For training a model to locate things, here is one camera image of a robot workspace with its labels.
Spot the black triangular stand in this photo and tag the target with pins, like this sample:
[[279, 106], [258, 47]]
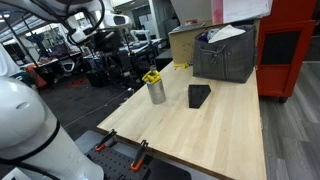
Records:
[[197, 94]]

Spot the left orange black clamp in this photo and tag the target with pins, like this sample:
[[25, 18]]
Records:
[[110, 136]]

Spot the silver metal cup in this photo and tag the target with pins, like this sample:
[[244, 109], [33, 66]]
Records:
[[156, 92]]

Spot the right orange black clamp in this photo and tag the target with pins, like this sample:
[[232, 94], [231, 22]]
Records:
[[138, 160]]

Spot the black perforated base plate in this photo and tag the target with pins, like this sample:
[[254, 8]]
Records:
[[117, 166]]

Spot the cardboard box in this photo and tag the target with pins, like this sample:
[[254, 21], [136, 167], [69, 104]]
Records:
[[181, 41]]

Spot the white paper sheet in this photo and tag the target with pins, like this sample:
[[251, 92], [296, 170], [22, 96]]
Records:
[[238, 10]]

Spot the yellow wrenches in cup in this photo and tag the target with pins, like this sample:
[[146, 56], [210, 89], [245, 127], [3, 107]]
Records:
[[151, 77]]

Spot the grey felt tote bag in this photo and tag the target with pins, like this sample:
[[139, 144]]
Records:
[[231, 59]]

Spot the red tool cabinet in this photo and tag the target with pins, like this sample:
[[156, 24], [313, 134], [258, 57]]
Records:
[[283, 41]]

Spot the yellow tool on table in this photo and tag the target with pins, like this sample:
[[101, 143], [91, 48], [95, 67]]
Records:
[[185, 65]]

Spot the white cloth in bag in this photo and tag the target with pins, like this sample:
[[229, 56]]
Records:
[[226, 32]]

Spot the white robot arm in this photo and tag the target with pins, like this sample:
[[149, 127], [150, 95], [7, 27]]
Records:
[[31, 137]]

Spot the orange black clamp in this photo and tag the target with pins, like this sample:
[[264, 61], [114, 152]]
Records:
[[110, 136], [138, 160]]

